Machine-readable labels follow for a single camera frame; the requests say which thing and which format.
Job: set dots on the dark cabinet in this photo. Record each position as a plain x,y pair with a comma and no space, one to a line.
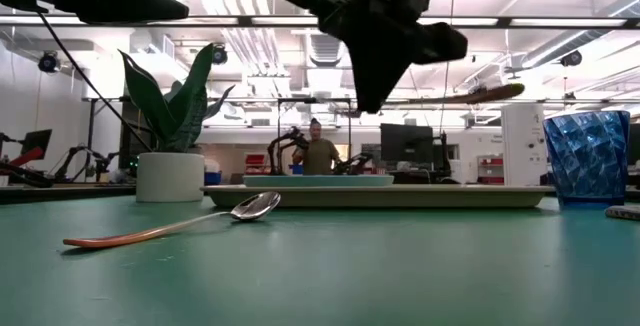
131,141

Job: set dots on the white plant pot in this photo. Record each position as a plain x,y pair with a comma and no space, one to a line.
170,178

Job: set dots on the black ceiling spotlight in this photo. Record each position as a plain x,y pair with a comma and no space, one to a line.
220,56
571,59
49,62

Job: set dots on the teal round plate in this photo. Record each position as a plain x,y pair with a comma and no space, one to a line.
320,181

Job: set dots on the person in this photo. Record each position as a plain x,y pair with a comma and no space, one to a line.
320,158

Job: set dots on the white pillar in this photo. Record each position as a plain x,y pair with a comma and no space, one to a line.
522,156

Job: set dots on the green artificial plant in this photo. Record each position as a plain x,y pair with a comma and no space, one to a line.
182,111

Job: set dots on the small black monitor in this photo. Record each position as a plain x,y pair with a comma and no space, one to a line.
37,142

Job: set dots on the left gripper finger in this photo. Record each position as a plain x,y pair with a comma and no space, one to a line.
140,8

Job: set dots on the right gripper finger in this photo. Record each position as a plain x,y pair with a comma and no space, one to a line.
377,76

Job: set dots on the shelf with red bins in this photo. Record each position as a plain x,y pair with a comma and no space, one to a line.
492,162

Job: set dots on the red storage bin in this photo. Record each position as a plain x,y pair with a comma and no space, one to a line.
255,159

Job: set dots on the blue faceted plastic cup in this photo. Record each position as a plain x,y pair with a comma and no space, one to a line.
587,161

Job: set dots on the large black monitor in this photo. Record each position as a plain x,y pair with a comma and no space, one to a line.
406,143

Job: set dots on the beige plastic tray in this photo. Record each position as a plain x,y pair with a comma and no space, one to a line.
380,197

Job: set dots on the blue storage bin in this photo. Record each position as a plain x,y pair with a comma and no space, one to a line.
212,178

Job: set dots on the black background robot arm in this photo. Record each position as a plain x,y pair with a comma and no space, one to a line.
75,153
280,141
357,162

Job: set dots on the Acadia picture book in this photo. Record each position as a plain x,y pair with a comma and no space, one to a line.
625,213

